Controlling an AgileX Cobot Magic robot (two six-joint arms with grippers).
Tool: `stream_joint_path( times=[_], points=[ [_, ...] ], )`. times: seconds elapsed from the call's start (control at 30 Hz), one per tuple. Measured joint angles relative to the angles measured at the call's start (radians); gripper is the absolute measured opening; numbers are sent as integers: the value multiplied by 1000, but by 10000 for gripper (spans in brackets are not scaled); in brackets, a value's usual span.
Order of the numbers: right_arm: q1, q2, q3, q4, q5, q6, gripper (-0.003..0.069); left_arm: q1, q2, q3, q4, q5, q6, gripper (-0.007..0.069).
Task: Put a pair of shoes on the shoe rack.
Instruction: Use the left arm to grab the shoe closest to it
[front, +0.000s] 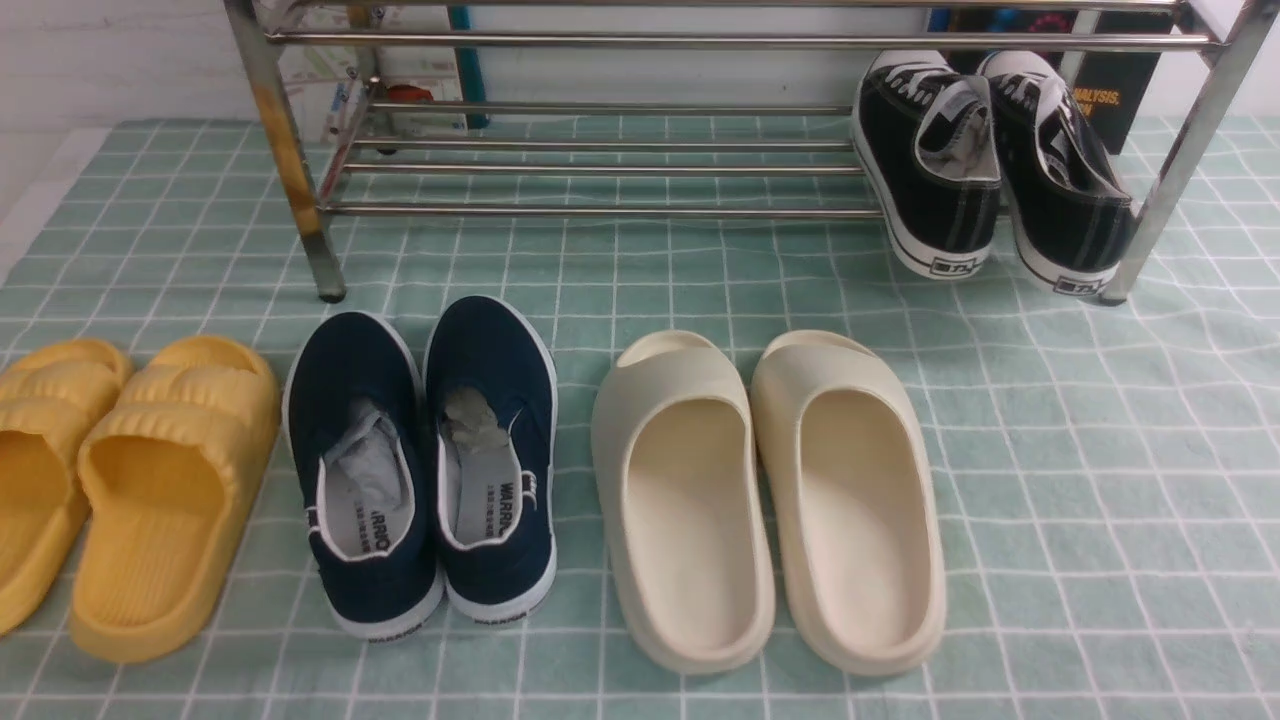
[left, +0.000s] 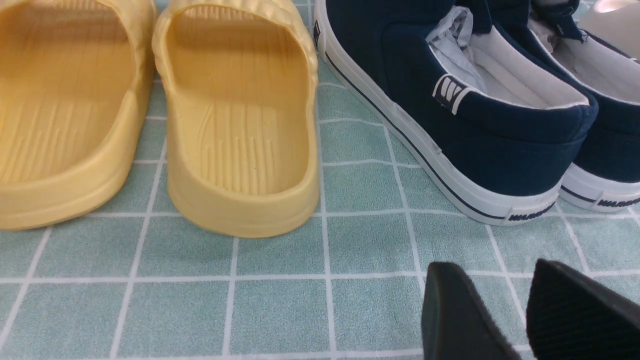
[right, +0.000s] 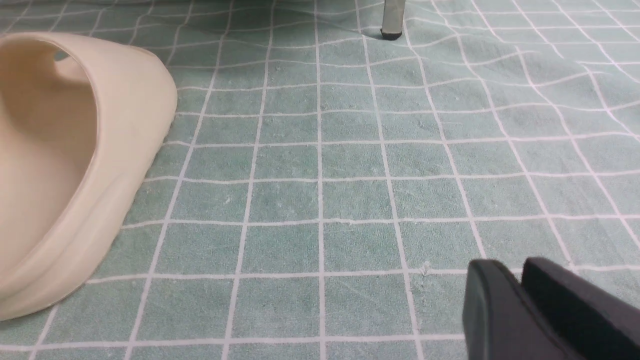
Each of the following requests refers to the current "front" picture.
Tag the right yellow slipper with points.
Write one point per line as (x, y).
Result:
(171, 474)

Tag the yellow slipper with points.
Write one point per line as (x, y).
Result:
(50, 400)
(171, 474)

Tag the metal shoe rack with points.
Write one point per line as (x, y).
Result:
(1229, 58)

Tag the white box with red item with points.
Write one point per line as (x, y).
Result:
(323, 83)

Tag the right black canvas sneaker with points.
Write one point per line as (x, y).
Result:
(1072, 222)

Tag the green checked cloth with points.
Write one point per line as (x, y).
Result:
(1106, 480)

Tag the left cream slipper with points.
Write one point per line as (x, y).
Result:
(672, 445)

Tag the left black canvas sneaker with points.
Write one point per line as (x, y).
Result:
(925, 139)

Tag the black book behind rack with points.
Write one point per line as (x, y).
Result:
(1108, 86)

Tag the navy sneaker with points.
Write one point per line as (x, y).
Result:
(350, 410)
(490, 415)

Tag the left yellow slipper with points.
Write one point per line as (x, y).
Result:
(50, 400)

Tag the black canvas sneaker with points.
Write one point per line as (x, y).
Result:
(1072, 222)
(925, 139)

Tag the cream slipper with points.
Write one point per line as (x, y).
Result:
(852, 489)
(672, 445)

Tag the right cream slipper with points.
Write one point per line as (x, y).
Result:
(852, 489)

